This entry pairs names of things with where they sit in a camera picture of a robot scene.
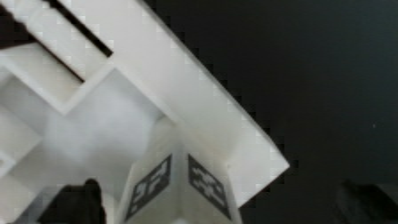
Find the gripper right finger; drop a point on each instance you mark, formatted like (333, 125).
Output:
(366, 203)

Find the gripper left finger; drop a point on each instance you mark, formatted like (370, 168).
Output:
(66, 206)

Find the white chair leg with tag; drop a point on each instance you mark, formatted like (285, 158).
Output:
(178, 187)

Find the white chair seat part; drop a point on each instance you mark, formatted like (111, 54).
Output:
(93, 82)

